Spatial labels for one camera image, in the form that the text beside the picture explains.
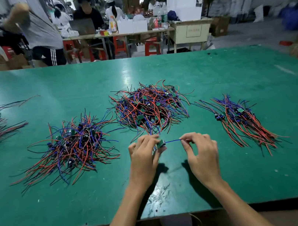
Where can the brown cardboard box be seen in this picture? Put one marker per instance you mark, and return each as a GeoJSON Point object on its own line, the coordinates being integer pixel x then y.
{"type": "Point", "coordinates": [221, 26]}

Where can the cream cabinet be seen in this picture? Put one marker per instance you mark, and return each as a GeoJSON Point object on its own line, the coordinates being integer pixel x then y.
{"type": "Point", "coordinates": [193, 33]}

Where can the red plastic stool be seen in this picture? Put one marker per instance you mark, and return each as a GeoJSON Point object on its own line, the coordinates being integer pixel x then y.
{"type": "Point", "coordinates": [73, 51]}
{"type": "Point", "coordinates": [152, 46]}
{"type": "Point", "coordinates": [120, 46]}

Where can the row of white containers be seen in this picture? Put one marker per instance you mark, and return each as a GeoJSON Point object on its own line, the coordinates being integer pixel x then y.
{"type": "Point", "coordinates": [133, 25]}

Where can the grey laptop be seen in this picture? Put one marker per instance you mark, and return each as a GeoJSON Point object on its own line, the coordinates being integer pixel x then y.
{"type": "Point", "coordinates": [82, 27]}

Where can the person's left forearm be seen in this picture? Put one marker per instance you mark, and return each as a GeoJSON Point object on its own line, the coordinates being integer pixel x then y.
{"type": "Point", "coordinates": [121, 224]}

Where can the long wooden work table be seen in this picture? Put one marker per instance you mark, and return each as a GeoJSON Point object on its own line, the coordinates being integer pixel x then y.
{"type": "Point", "coordinates": [126, 33]}

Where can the person's right forearm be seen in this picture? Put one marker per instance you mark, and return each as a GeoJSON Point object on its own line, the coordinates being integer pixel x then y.
{"type": "Point", "coordinates": [241, 209]}

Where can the person's right hand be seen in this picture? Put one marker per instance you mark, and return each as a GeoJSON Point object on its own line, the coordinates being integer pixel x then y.
{"type": "Point", "coordinates": [204, 163]}

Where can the person's left hand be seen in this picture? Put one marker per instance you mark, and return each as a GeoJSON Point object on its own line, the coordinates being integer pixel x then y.
{"type": "Point", "coordinates": [145, 167]}

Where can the dark blue bag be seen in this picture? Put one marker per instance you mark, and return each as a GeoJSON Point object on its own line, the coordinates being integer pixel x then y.
{"type": "Point", "coordinates": [173, 16]}

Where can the small red floor object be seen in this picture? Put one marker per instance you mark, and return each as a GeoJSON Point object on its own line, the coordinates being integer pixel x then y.
{"type": "Point", "coordinates": [286, 43]}

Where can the stack of white boxes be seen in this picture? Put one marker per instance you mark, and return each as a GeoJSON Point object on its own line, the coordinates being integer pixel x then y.
{"type": "Point", "coordinates": [184, 4]}

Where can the heap of blue bags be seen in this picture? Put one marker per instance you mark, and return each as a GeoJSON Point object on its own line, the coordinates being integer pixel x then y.
{"type": "Point", "coordinates": [297, 16]}

